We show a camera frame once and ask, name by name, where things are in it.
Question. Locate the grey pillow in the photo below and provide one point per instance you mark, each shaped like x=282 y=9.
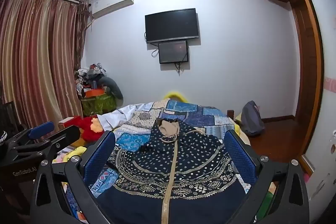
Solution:
x=115 y=90

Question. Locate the yellow rounded object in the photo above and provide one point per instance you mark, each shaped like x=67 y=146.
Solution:
x=175 y=95

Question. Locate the black chair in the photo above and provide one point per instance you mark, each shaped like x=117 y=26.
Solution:
x=10 y=116

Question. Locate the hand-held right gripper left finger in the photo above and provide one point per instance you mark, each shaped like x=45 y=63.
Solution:
x=98 y=158

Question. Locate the orange box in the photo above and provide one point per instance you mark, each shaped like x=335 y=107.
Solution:
x=94 y=92

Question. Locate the red plush toy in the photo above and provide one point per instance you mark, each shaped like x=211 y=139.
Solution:
x=86 y=128

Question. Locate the white door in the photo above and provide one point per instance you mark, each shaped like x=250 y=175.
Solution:
x=328 y=82

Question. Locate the large black wall television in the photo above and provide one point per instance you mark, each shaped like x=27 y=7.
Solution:
x=170 y=24

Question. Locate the yellow plush toy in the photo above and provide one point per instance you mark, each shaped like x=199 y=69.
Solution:
x=76 y=153

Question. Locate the navy patterned robe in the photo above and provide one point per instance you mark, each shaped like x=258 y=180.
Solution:
x=183 y=161

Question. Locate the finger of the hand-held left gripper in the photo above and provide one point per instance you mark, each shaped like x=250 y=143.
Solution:
x=42 y=129
x=65 y=136

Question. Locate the white air conditioner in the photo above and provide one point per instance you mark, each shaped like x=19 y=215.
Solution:
x=110 y=3

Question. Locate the blue patchwork quilt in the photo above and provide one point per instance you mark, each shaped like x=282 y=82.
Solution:
x=136 y=121

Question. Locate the white cloth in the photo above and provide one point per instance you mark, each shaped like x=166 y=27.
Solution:
x=123 y=113

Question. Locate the pile of clothes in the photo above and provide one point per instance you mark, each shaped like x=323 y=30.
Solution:
x=89 y=74

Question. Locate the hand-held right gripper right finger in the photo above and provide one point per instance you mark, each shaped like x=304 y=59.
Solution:
x=240 y=158

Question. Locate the grey backpack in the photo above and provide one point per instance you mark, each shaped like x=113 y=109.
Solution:
x=252 y=119

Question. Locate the green patterned storage box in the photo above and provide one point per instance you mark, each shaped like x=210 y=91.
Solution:
x=97 y=106

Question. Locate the small black wall monitor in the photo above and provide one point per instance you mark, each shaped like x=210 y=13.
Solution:
x=173 y=52

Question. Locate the wooden door frame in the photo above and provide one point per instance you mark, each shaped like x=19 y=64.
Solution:
x=312 y=69

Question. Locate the striped brown curtain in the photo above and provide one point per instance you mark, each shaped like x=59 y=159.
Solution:
x=39 y=56

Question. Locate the wooden bed post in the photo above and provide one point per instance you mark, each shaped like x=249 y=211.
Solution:
x=230 y=113

